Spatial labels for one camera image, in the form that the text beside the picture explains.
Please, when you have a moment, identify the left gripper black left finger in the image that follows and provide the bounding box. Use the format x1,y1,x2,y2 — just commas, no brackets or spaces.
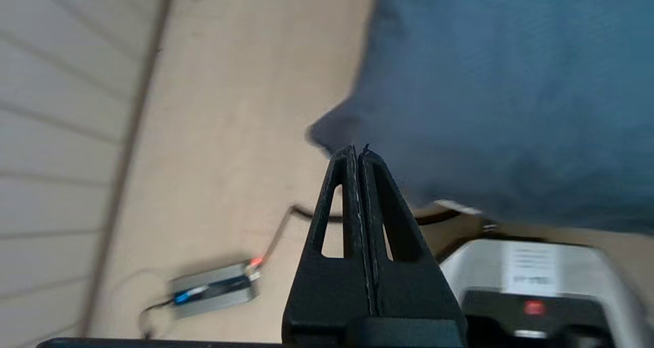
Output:
282,145,371,348

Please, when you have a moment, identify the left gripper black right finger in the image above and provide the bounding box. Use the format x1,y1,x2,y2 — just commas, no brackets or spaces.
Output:
359,145,468,348

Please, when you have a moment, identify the blue bed sheet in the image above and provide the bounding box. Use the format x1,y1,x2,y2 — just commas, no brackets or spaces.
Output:
307,0,654,235

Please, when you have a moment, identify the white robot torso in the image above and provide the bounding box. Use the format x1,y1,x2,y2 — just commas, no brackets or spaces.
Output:
438,238,642,348

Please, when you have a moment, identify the grey power box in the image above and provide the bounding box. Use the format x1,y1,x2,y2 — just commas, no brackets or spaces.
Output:
169,261,260,319

